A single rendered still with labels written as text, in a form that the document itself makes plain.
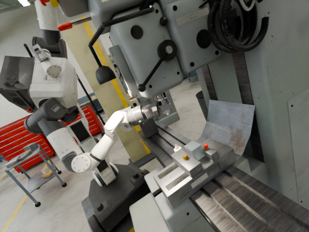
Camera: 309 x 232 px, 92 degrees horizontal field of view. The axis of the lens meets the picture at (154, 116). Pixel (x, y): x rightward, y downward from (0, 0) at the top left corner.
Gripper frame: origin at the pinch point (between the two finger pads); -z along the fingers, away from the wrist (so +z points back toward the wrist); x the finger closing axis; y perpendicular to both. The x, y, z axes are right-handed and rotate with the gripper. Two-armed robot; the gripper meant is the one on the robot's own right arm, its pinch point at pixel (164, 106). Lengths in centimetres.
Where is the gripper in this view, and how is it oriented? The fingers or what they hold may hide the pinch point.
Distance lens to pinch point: 73.0
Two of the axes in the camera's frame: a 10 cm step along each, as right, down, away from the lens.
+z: -9.3, 3.3, 1.8
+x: 0.5, -3.6, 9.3
